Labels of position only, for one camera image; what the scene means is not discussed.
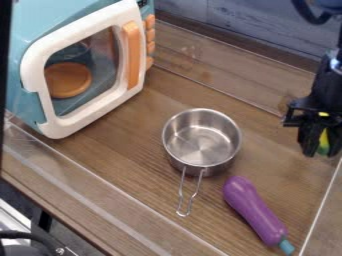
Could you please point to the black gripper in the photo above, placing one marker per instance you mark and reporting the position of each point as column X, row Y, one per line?
column 308, row 115

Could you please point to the yellow toy banana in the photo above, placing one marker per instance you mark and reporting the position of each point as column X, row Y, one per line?
column 324, row 146

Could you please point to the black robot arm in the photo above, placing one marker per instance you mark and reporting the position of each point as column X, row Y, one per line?
column 327, row 89

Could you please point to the purple toy eggplant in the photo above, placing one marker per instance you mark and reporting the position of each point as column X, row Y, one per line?
column 242, row 197

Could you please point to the orange microwave turntable plate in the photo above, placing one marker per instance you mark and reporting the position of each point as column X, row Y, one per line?
column 69, row 79

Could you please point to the blue toy microwave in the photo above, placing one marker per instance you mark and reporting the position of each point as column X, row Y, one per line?
column 106, row 34

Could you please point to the silver pot with wire handle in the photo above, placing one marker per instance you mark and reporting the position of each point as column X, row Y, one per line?
column 202, row 141

